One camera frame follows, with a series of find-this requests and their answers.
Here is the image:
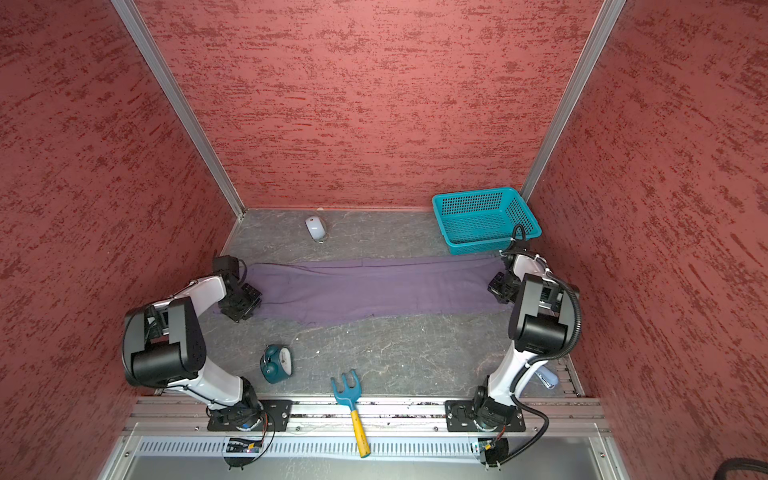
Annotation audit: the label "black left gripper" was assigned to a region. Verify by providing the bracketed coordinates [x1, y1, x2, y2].
[219, 282, 263, 322]

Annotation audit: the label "purple trousers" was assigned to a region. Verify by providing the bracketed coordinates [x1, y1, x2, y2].
[216, 255, 511, 326]

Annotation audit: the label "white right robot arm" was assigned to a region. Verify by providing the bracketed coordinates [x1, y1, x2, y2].
[472, 250, 583, 431]

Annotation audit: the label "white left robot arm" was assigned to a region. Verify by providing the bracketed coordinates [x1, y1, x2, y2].
[121, 273, 266, 431]

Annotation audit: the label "teal plastic mesh basket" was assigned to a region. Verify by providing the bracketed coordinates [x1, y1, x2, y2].
[432, 188, 542, 256]

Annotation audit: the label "teal tape dispenser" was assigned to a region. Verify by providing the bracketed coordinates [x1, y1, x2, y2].
[260, 344, 293, 384]

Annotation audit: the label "small light blue object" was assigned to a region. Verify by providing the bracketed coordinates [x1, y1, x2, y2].
[535, 366, 560, 390]

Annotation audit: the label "white computer mouse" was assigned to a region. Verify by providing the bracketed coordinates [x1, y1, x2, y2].
[305, 215, 328, 243]

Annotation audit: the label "black corrugated cable conduit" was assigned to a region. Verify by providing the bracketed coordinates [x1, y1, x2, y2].
[494, 224, 584, 466]

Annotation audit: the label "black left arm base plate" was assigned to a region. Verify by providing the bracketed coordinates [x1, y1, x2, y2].
[207, 399, 293, 433]

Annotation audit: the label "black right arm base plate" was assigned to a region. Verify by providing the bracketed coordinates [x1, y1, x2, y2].
[444, 400, 526, 433]

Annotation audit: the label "blue garden fork yellow handle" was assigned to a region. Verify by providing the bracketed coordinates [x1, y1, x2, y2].
[331, 369, 371, 458]

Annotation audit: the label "left circuit board with wires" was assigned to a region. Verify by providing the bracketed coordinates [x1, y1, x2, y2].
[223, 413, 276, 470]

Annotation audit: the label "circuit board with wires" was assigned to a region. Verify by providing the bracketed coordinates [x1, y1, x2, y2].
[223, 413, 276, 470]
[478, 428, 509, 469]

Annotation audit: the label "aluminium front rail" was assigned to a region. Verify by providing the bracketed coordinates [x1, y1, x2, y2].
[119, 394, 612, 463]

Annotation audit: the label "right circuit board with wires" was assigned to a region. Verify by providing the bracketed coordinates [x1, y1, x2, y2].
[478, 428, 509, 469]

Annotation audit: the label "aluminium corner post left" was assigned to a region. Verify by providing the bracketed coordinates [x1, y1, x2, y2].
[111, 0, 247, 221]

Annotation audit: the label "aluminium corner post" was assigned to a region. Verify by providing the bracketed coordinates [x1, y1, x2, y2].
[111, 0, 247, 221]
[520, 0, 626, 202]

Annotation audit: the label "aluminium corner post right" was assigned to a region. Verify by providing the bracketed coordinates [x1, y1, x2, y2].
[520, 0, 626, 202]

